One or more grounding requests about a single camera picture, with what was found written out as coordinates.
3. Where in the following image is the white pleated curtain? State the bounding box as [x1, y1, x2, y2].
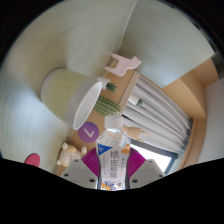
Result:
[121, 74, 194, 154]

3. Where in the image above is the dark-framed window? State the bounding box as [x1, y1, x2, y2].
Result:
[129, 139, 179, 174]

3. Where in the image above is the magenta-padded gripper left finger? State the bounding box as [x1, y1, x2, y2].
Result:
[59, 147, 101, 190]

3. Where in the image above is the round purple number sign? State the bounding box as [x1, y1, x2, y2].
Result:
[77, 121, 100, 144]

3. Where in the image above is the pink horse figurine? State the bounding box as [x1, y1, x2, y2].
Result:
[104, 53, 143, 77]

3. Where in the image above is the beige plush mouse toy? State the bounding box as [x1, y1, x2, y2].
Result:
[55, 141, 88, 167]

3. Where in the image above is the clear plastic drink bottle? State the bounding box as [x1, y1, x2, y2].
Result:
[95, 115, 132, 192]

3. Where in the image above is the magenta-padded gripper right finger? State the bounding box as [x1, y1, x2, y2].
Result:
[126, 147, 166, 190]

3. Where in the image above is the white cup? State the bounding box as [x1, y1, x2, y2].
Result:
[40, 68, 103, 131]

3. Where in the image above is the green desk partition panel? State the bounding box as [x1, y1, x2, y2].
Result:
[118, 0, 216, 89]

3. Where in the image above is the tall green cactus ornament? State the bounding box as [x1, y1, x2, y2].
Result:
[93, 95, 122, 117]

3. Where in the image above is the flat round red coaster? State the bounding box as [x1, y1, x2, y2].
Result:
[24, 152, 41, 168]

